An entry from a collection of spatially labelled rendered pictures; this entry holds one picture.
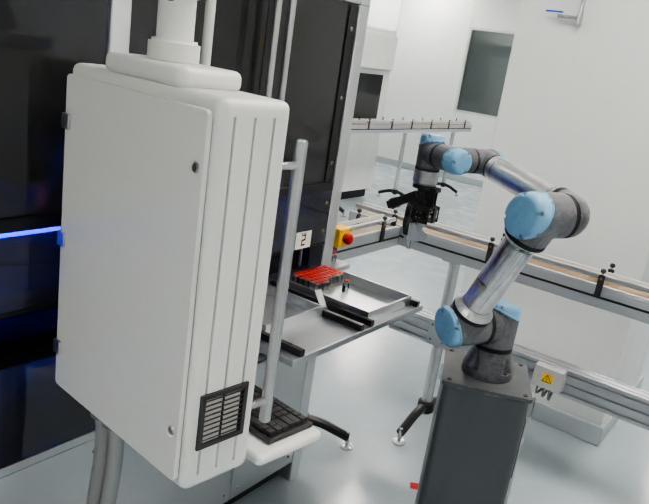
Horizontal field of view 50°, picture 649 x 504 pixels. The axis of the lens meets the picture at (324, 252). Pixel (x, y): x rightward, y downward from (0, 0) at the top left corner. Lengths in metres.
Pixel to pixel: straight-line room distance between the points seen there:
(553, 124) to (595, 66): 0.31
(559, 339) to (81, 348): 2.57
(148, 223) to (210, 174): 0.19
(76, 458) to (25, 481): 0.14
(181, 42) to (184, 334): 0.53
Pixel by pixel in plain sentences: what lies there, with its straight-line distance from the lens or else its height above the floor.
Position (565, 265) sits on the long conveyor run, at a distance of 2.94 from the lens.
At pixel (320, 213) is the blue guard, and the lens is 2.41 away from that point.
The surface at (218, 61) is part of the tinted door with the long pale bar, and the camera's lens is 1.93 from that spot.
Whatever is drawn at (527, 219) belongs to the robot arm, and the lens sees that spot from 1.75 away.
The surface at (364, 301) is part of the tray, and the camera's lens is 2.29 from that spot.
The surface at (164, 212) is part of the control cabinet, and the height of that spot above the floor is 1.33.
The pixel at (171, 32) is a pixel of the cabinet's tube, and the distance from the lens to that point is 1.37.
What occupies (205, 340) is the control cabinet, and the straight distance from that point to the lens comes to 1.29.
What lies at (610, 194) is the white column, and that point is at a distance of 3.47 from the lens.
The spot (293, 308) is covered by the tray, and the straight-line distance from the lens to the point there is 2.14.
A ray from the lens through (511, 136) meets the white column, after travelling 3.60.
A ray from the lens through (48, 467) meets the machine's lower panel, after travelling 1.96.
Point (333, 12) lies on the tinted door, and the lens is 2.30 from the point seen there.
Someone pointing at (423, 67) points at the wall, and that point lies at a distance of 11.24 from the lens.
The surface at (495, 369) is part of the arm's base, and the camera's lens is 2.12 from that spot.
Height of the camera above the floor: 1.65
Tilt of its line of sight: 16 degrees down
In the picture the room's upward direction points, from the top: 9 degrees clockwise
